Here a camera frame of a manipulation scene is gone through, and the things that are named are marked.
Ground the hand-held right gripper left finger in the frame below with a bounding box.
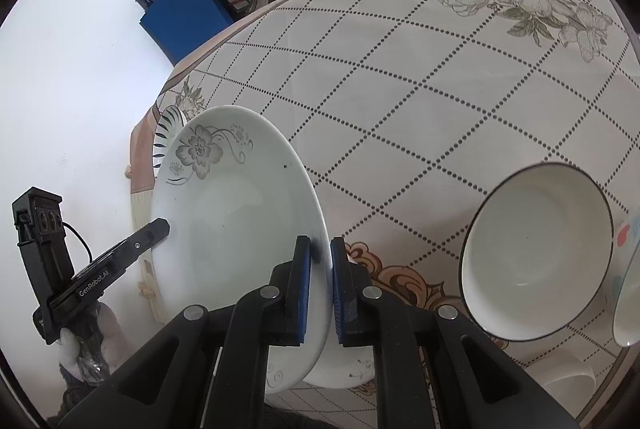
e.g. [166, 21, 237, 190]
[57, 235, 313, 429]

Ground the person's left hand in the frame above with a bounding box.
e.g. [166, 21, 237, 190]
[56, 301, 128, 382]

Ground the checked floral tablecloth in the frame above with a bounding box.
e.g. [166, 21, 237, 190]
[129, 0, 640, 410]

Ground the blue leaf patterned plate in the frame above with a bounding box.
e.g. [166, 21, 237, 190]
[152, 105, 188, 172]

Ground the small box with red label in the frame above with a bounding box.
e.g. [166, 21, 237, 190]
[220, 0, 257, 17]

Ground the white plate with grey flower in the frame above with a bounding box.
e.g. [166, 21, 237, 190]
[302, 339, 377, 390]
[150, 105, 333, 394]

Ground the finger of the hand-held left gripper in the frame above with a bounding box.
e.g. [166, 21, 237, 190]
[107, 218, 171, 266]

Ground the white bowl with coloured dots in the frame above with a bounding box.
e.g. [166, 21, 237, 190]
[602, 214, 640, 349]

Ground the blue board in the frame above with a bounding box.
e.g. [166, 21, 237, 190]
[139, 0, 234, 66]

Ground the white bowl with dark rim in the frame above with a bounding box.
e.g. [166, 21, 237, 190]
[459, 162, 615, 343]

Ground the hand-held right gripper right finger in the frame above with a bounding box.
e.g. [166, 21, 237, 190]
[330, 236, 581, 429]

